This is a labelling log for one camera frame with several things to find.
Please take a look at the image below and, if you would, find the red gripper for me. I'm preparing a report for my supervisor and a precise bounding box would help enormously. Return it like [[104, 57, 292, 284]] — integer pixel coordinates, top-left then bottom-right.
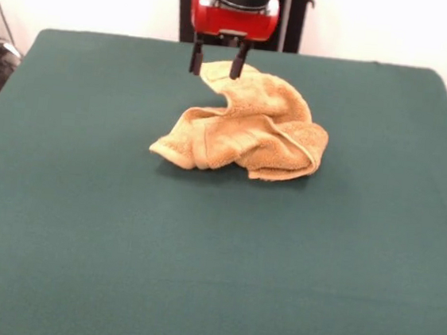
[[183, 0, 282, 84]]

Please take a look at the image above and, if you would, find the dark green table cloth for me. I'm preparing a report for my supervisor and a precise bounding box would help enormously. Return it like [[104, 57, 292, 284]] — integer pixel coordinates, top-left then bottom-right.
[[0, 22, 447, 335]]

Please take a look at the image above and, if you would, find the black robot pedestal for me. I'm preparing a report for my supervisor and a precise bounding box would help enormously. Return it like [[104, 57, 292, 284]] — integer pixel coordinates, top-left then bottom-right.
[[167, 0, 318, 56]]

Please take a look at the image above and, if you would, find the yellow terry towel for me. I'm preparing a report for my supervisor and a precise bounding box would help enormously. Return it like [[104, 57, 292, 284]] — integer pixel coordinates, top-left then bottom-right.
[[146, 52, 336, 188]]

